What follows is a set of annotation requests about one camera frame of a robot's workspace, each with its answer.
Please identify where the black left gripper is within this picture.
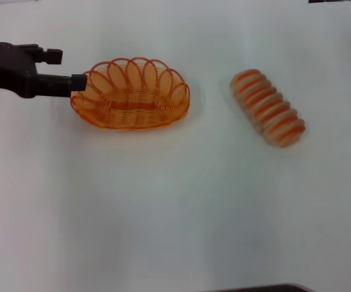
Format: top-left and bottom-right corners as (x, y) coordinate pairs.
(0, 42), (88, 100)

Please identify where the orange woven plastic basket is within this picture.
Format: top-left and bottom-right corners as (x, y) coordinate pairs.
(69, 56), (192, 132)

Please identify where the orange striped bread loaf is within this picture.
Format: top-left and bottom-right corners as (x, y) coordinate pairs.
(229, 69), (307, 149)

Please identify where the dark rounded robot base edge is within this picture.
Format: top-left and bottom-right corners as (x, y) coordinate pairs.
(214, 283), (311, 292)

